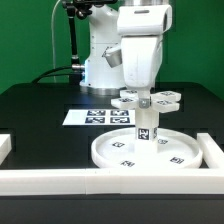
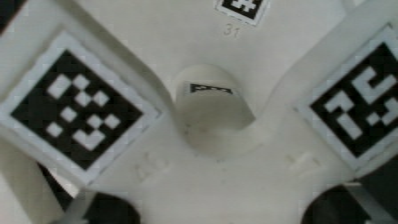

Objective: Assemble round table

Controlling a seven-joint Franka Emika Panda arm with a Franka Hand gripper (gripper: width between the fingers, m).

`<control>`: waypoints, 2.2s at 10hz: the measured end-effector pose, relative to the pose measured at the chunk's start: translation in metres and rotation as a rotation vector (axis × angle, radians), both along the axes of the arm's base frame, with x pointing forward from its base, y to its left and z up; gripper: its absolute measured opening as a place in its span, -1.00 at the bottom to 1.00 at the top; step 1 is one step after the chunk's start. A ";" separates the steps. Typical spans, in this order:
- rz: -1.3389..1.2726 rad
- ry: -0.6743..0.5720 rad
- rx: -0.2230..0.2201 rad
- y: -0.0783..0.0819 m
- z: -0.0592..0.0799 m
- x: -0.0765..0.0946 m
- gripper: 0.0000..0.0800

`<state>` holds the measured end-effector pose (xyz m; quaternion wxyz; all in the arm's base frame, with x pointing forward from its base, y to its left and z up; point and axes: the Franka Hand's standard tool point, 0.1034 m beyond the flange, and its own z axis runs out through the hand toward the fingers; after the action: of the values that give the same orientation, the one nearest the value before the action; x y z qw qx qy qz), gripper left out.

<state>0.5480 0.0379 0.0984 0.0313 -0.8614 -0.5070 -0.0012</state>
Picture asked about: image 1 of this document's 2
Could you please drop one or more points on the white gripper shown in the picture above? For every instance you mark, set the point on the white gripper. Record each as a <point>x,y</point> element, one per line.
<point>141,58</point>

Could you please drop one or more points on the white cross-shaped table base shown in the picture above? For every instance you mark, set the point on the white cross-shaped table base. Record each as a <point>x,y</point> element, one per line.
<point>163,102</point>

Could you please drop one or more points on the white round table top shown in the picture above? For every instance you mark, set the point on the white round table top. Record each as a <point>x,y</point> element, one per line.
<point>169,150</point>

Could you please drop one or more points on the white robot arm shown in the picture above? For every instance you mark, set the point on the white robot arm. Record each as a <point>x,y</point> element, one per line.
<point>104,67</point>

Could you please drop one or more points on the white marker sheet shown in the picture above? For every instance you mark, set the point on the white marker sheet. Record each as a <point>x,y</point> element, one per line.
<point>80,117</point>

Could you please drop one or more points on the white U-shaped boundary frame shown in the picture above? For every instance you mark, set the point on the white U-shaped boundary frame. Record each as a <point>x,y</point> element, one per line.
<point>208,180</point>

